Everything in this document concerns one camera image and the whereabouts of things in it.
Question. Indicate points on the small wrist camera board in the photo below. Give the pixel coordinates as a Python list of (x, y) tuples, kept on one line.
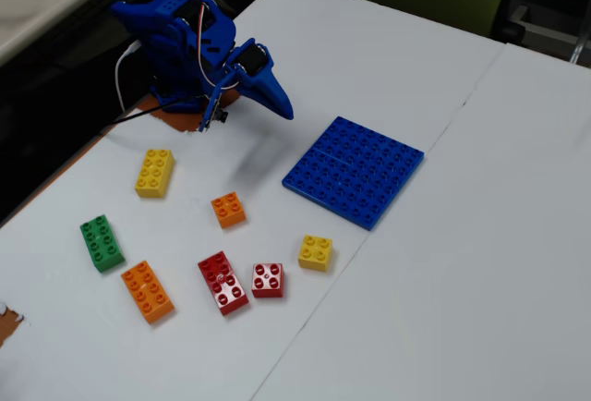
[(213, 105)]

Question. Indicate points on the red 2x2 block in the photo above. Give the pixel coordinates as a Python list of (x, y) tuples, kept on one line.
[(268, 280)]

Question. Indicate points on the orange 2x2 block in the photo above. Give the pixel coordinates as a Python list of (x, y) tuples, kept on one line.
[(228, 209)]

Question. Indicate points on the yellow 2x4 block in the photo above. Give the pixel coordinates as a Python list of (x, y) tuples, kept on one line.
[(154, 172)]

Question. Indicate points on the green 2x4 block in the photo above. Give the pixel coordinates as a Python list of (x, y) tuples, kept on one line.
[(101, 244)]

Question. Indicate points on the grey metal frame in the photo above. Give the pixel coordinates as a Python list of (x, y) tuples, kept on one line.
[(545, 31)]

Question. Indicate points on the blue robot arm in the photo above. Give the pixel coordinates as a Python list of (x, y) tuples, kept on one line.
[(171, 50)]

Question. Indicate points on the orange 2x4 block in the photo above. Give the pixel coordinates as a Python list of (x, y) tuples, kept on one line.
[(148, 292)]

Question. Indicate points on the red 2x4 block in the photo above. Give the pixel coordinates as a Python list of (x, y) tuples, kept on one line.
[(224, 283)]

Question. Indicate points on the blue 8x8 baseplate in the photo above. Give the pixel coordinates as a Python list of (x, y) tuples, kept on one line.
[(353, 172)]

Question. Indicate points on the yellow 2x2 block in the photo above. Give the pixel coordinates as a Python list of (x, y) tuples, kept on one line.
[(315, 252)]

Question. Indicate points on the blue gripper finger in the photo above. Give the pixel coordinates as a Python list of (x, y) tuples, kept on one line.
[(263, 98), (279, 93)]

